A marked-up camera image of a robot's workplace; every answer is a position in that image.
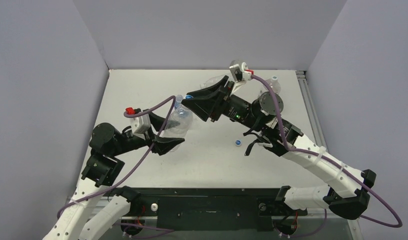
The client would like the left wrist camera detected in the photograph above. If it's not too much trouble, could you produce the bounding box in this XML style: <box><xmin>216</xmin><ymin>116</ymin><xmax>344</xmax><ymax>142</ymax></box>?
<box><xmin>124</xmin><ymin>107</ymin><xmax>151</xmax><ymax>135</ymax></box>

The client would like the aluminium rail frame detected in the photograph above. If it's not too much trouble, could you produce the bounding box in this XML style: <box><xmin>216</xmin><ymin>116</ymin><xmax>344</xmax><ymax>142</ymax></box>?
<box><xmin>54</xmin><ymin>70</ymin><xmax>364</xmax><ymax>240</ymax></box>

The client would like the blue white bottle cap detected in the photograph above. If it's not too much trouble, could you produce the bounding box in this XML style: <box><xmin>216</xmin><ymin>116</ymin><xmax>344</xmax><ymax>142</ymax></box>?
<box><xmin>234</xmin><ymin>139</ymin><xmax>243</xmax><ymax>147</ymax></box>

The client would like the blue label bottle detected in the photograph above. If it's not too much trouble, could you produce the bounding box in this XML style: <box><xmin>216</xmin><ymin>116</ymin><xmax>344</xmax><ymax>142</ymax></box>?
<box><xmin>174</xmin><ymin>94</ymin><xmax>184</xmax><ymax>110</ymax></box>

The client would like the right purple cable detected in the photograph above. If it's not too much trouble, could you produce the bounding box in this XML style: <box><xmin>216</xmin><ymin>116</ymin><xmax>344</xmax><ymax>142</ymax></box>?
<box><xmin>250</xmin><ymin>74</ymin><xmax>404</xmax><ymax>239</ymax></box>

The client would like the clear bottle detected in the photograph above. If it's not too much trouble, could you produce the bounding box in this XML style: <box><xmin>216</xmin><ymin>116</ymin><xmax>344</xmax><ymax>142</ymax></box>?
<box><xmin>162</xmin><ymin>94</ymin><xmax>194</xmax><ymax>138</ymax></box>
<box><xmin>199</xmin><ymin>74</ymin><xmax>225</xmax><ymax>89</ymax></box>

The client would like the green orange label bottle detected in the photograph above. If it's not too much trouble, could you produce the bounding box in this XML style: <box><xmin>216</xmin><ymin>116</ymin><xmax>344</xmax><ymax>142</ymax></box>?
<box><xmin>259</xmin><ymin>75</ymin><xmax>281</xmax><ymax>95</ymax></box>

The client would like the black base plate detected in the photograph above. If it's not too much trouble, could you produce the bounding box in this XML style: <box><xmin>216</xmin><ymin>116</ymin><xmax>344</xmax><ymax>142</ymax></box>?
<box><xmin>122</xmin><ymin>188</ymin><xmax>308</xmax><ymax>232</ymax></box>

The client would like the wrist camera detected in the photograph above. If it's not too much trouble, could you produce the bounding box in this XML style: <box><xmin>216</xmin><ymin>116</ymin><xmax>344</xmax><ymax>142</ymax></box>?
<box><xmin>229</xmin><ymin>60</ymin><xmax>254</xmax><ymax>95</ymax></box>
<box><xmin>124</xmin><ymin>107</ymin><xmax>151</xmax><ymax>135</ymax></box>

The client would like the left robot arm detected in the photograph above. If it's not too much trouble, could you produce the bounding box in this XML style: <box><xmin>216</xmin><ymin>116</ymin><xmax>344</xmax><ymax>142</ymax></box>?
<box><xmin>44</xmin><ymin>112</ymin><xmax>184</xmax><ymax>240</ymax></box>

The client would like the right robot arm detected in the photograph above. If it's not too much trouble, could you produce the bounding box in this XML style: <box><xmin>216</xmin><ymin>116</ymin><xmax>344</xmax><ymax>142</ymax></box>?
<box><xmin>182</xmin><ymin>76</ymin><xmax>376</xmax><ymax>220</ymax></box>

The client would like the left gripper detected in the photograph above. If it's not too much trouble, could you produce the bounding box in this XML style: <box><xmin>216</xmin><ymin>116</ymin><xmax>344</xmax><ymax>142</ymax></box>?
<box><xmin>112</xmin><ymin>110</ymin><xmax>185</xmax><ymax>156</ymax></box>

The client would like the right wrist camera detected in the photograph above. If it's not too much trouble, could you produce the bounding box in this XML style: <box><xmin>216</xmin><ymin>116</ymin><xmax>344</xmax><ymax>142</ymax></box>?
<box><xmin>229</xmin><ymin>60</ymin><xmax>254</xmax><ymax>95</ymax></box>

